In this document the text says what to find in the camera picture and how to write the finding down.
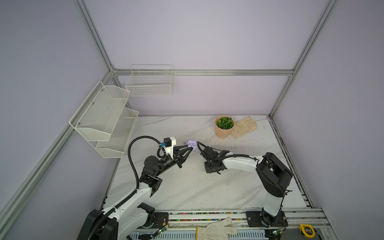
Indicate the white mesh shelf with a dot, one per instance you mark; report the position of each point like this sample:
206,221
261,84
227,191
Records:
97,117
120,138

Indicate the beige work glove on table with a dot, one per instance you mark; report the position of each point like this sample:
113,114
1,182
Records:
243,127

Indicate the white wire basket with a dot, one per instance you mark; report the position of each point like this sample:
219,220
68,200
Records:
151,80

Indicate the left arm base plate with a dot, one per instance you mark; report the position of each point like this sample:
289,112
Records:
156,220

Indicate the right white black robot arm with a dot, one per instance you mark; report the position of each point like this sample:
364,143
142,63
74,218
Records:
274,175

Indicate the yellow tape measure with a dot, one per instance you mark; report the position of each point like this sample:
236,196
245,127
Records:
307,231

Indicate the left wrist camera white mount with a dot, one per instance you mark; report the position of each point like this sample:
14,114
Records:
167,146

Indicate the white mesh shelf upper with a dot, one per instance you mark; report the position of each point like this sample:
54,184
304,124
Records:
97,117

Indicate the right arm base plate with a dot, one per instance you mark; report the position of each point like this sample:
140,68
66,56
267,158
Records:
263,219

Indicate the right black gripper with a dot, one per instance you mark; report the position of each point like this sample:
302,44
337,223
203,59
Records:
207,170

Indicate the lilac round disc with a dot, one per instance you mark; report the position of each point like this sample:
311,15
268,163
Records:
192,144

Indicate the white mesh shelf lower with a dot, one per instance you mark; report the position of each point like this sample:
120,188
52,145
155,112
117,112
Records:
120,138

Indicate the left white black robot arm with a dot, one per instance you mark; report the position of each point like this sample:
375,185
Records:
131,212

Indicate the white glove front centre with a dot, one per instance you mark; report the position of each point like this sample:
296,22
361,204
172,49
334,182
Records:
219,230

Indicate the potted green plant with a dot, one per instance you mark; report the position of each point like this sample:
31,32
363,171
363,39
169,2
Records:
223,126

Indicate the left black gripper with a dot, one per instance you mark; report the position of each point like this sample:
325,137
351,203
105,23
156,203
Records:
177,154

